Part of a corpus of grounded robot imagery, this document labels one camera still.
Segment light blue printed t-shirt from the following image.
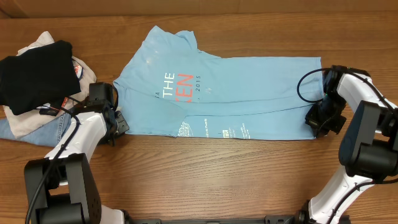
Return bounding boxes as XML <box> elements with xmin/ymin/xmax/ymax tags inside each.
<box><xmin>114</xmin><ymin>27</ymin><xmax>323</xmax><ymax>140</ymax></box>

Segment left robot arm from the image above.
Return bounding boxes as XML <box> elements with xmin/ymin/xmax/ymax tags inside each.
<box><xmin>24</xmin><ymin>83</ymin><xmax>132</xmax><ymax>224</ymax></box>

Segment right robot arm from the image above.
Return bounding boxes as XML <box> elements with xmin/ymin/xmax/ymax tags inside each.
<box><xmin>289</xmin><ymin>65</ymin><xmax>397</xmax><ymax>223</ymax></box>

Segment blue denim jeans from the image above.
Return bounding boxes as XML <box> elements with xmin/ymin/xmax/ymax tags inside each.
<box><xmin>1</xmin><ymin>114</ymin><xmax>71</xmax><ymax>147</ymax></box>

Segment black folded garment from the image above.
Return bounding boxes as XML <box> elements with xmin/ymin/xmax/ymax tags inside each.
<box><xmin>1</xmin><ymin>40</ymin><xmax>81</xmax><ymax>115</ymax></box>

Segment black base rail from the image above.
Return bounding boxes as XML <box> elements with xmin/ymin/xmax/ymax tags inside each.
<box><xmin>127</xmin><ymin>215</ymin><xmax>295</xmax><ymax>224</ymax></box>

